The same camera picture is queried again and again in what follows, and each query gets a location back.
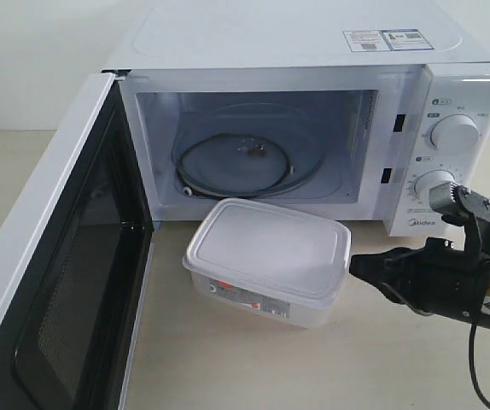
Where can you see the lower white timer knob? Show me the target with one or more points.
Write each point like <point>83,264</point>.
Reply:
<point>422,186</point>

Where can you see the upper white power knob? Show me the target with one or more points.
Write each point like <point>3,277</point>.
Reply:
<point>455,134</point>

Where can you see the warning label sticker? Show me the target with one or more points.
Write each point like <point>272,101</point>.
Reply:
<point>386,40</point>

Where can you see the clear plastic food container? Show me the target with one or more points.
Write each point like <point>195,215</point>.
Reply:
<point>276,262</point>

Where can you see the white microwave door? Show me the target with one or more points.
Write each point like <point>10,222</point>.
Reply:
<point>74,251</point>

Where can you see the white Midea microwave oven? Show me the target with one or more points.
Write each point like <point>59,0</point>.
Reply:
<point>283,69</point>

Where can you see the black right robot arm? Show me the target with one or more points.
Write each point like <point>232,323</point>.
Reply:
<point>435,279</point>

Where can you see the glass microwave turntable plate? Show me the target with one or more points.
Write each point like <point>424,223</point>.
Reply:
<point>246,165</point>

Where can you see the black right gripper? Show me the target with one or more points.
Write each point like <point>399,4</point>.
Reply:
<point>436,279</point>

